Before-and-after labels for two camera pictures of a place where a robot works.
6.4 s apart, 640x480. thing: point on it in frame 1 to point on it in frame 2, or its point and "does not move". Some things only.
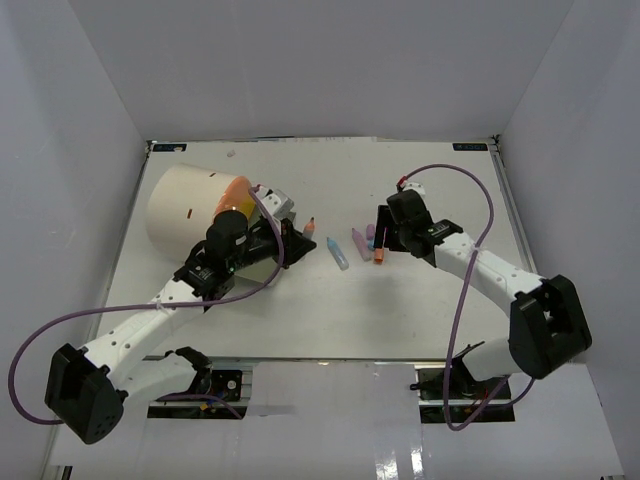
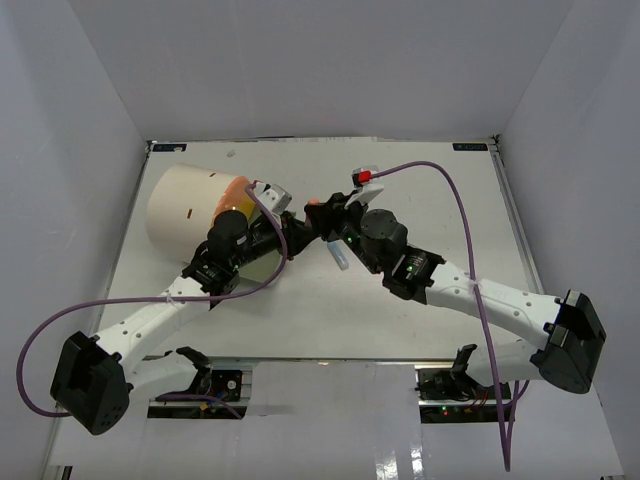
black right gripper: x=390 y=243 to x=327 y=219
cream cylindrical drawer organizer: x=181 y=204 does not move
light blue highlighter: x=336 y=253 does not move
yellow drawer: x=247 y=206 does not move
